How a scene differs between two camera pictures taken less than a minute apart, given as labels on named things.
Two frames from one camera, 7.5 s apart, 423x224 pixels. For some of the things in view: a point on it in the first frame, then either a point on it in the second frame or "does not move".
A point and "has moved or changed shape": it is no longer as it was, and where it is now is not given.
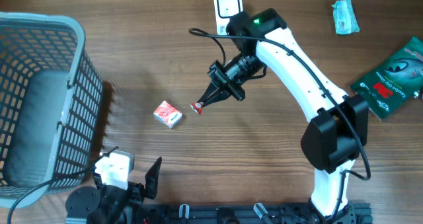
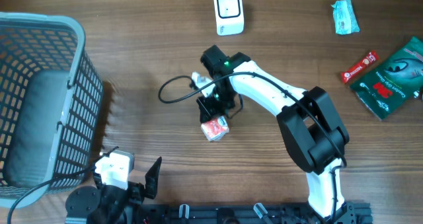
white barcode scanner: (227, 2) does not move
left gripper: (137, 191) does not move
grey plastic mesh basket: (51, 108) does not move
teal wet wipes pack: (345, 19) does not move
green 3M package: (393, 80) does not move
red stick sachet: (197, 106) has moved or changed shape
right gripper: (223, 84) → (207, 111)
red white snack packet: (167, 114) → (215, 129)
